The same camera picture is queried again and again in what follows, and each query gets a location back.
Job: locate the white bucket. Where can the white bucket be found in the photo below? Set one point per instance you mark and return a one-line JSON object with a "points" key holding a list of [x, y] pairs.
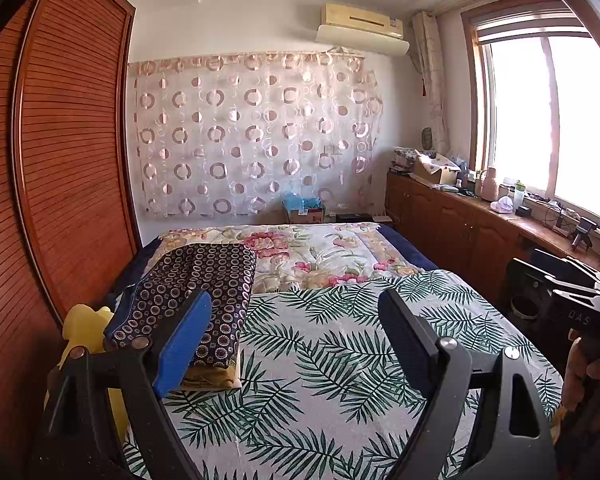
{"points": [[525, 308]]}

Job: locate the pink thermos jug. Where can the pink thermos jug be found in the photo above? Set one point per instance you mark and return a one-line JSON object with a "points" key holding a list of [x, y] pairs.
{"points": [[490, 187]]}

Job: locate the golden brown patterned cloth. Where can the golden brown patterned cloth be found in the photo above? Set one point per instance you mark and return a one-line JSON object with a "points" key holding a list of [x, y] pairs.
{"points": [[215, 379]]}

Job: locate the white bottle green cap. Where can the white bottle green cap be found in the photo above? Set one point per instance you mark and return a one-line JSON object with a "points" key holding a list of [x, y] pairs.
{"points": [[520, 199]]}

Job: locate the pink white cap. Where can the pink white cap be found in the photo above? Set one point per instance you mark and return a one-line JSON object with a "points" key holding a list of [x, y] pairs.
{"points": [[501, 206]]}

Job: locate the small black tripod stand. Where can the small black tripod stand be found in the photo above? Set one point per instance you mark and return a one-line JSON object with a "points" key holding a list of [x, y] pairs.
{"points": [[584, 232]]}

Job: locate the navy circle-patterned garment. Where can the navy circle-patterned garment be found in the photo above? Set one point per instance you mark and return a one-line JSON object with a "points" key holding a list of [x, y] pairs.
{"points": [[200, 285]]}

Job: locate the floral quilt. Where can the floral quilt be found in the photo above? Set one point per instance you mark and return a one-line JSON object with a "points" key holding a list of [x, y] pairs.
{"points": [[305, 255]]}

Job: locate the small oval wall ornament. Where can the small oval wall ornament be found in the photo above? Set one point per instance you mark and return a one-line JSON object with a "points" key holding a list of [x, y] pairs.
{"points": [[426, 138]]}

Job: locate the black flat box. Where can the black flat box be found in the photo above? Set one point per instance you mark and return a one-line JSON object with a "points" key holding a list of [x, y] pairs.
{"points": [[355, 217]]}

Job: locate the small black box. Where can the small black box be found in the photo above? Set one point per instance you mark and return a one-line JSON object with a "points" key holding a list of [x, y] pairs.
{"points": [[525, 211]]}

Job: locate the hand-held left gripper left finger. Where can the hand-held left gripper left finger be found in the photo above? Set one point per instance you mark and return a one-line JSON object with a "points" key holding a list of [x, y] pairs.
{"points": [[180, 345]]}

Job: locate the floral storage box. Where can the floral storage box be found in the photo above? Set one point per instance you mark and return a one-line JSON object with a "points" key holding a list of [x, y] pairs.
{"points": [[405, 157]]}

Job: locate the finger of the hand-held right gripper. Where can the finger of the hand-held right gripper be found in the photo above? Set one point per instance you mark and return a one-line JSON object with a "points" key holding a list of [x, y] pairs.
{"points": [[565, 263], [577, 296]]}

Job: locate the yellow plush toy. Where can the yellow plush toy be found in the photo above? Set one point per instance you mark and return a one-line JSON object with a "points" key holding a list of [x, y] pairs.
{"points": [[87, 327]]}

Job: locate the wooden framed window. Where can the wooden framed window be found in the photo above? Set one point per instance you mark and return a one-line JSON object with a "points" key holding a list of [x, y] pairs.
{"points": [[545, 110]]}

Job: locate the open cardboard box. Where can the open cardboard box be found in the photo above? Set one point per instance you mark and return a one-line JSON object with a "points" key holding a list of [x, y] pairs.
{"points": [[435, 172]]}

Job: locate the leaf print blanket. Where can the leaf print blanket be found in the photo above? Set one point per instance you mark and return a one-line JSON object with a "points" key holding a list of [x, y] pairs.
{"points": [[320, 360]]}

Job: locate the long wooden sideboard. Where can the long wooden sideboard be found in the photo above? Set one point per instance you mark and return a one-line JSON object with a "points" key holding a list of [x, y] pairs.
{"points": [[450, 225]]}

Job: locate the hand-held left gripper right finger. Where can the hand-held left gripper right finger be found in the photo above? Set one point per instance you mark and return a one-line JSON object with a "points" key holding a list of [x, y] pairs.
{"points": [[402, 345]]}

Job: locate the sheer circle-patterned curtain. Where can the sheer circle-patterned curtain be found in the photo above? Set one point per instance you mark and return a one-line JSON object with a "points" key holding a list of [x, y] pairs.
{"points": [[255, 135]]}

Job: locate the beige wall air conditioner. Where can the beige wall air conditioner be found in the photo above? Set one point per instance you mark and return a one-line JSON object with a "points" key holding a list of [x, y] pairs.
{"points": [[362, 16]]}

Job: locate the printed cardboard box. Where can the printed cardboard box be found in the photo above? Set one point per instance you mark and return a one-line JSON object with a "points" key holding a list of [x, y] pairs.
{"points": [[307, 216]]}

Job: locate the bundled floral window curtain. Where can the bundled floral window curtain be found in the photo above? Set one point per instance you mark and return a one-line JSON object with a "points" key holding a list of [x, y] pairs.
{"points": [[432, 80]]}

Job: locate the white air conditioner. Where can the white air conditioner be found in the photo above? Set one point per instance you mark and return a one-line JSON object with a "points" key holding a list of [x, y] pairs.
{"points": [[362, 41]]}

